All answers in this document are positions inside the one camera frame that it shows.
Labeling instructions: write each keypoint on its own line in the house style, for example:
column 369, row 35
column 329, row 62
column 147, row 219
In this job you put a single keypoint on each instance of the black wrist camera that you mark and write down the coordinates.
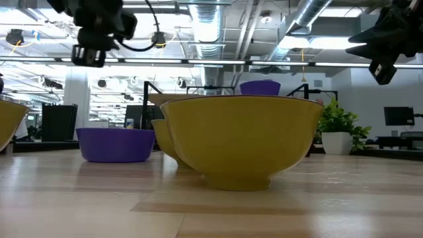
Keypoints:
column 127, row 25

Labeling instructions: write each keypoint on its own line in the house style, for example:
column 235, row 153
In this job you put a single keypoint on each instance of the dark desk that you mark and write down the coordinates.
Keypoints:
column 396, row 140

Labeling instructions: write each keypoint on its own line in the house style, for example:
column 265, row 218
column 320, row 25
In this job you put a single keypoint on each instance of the black cabinet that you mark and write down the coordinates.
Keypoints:
column 59, row 122

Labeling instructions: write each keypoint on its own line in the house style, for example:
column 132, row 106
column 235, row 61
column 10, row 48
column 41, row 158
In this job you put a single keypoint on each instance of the black ceiling device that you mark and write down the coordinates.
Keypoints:
column 158, row 39
column 15, row 36

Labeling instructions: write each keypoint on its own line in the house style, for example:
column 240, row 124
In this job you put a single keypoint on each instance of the silver ventilation duct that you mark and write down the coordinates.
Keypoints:
column 206, row 29
column 307, row 13

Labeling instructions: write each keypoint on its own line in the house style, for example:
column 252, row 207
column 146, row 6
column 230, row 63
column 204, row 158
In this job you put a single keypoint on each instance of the green plant in white pot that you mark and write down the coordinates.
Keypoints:
column 337, row 142

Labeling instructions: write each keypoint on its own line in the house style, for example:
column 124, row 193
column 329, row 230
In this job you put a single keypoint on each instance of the blue plastic bowl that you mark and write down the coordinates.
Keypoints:
column 115, row 145
column 260, row 88

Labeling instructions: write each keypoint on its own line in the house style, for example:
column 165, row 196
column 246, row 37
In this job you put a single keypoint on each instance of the white canister blue label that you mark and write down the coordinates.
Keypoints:
column 130, row 124

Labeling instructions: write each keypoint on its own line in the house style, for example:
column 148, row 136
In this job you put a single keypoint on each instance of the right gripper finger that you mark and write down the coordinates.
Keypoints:
column 376, row 51
column 380, row 36

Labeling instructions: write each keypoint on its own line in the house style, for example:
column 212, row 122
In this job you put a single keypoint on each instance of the ceiling light strip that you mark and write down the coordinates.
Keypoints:
column 215, row 61

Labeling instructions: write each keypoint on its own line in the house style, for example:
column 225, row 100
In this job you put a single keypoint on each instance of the black monitor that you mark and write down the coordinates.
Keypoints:
column 399, row 115

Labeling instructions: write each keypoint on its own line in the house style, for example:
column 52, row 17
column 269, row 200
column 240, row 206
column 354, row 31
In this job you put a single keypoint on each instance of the black aluminium rig frame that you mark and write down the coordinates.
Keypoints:
column 46, row 146

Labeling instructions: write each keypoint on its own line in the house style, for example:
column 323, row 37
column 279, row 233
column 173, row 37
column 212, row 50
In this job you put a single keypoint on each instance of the white smoke detector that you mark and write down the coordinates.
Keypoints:
column 266, row 18

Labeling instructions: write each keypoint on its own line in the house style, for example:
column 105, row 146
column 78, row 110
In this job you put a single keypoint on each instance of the wooden shelf riser black frame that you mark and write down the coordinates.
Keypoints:
column 158, row 98

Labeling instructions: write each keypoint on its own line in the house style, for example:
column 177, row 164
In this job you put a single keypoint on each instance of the white column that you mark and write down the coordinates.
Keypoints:
column 77, row 99

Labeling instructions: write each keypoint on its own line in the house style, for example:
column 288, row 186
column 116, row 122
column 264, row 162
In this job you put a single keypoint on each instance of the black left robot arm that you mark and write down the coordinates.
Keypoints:
column 66, row 5

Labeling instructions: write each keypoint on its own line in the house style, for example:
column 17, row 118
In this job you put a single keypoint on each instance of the yellow floral patterned bowl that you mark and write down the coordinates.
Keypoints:
column 10, row 122
column 163, row 139
column 241, row 142

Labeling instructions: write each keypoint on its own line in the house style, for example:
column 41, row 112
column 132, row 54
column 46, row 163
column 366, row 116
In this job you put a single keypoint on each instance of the grey wall vent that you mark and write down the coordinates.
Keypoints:
column 318, row 83

